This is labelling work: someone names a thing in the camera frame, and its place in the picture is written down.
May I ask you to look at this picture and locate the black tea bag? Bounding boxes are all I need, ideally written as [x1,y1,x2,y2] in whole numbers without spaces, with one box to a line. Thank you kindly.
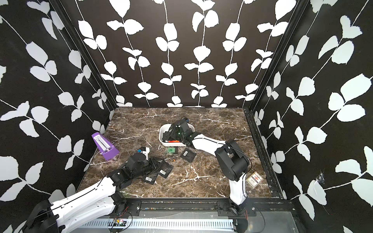
[180,148,197,163]
[157,160,174,179]
[142,172,158,185]

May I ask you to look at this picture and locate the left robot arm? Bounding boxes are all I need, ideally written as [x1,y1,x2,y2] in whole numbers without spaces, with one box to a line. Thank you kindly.
[21,151,162,233]

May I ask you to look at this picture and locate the white storage box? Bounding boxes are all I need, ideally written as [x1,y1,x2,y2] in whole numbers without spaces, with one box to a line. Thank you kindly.
[159,124,190,147]

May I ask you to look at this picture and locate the white perforated strip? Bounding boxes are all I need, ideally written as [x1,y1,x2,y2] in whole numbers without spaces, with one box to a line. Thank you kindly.
[79,218,236,231]

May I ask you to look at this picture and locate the purple metronome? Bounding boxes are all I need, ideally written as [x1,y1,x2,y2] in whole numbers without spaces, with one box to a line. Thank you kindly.
[92,132,119,161]

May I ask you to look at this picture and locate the small circuit board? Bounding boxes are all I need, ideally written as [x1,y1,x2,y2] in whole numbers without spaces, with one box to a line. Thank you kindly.
[108,218,129,228]

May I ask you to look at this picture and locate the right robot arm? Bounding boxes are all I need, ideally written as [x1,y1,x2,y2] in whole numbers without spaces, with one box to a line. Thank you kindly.
[159,117,252,216]

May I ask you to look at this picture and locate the small white box by wall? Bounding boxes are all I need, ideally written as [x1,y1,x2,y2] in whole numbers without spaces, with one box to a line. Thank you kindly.
[246,171,263,189]

